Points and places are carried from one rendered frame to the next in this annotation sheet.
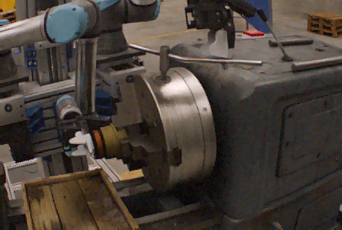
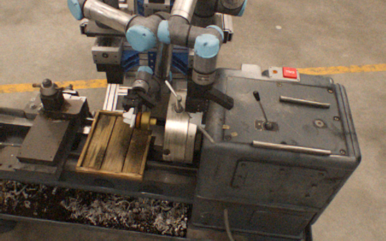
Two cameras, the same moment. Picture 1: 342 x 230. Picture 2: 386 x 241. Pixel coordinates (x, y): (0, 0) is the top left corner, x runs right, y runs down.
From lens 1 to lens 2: 0.91 m
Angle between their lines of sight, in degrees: 34
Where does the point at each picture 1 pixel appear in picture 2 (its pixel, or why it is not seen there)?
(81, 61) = (159, 50)
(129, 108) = (163, 109)
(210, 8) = (193, 103)
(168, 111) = (169, 131)
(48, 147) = not seen: hidden behind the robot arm
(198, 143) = (181, 151)
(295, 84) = (246, 154)
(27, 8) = not seen: outside the picture
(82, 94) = (158, 67)
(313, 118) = (265, 172)
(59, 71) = not seen: hidden behind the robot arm
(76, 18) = (145, 42)
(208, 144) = (187, 153)
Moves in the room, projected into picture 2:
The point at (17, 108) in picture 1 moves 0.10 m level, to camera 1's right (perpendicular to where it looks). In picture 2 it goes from (112, 57) to (128, 64)
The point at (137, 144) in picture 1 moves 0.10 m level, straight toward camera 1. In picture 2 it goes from (154, 134) to (142, 152)
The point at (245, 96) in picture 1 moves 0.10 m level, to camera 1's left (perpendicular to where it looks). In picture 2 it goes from (205, 148) to (182, 137)
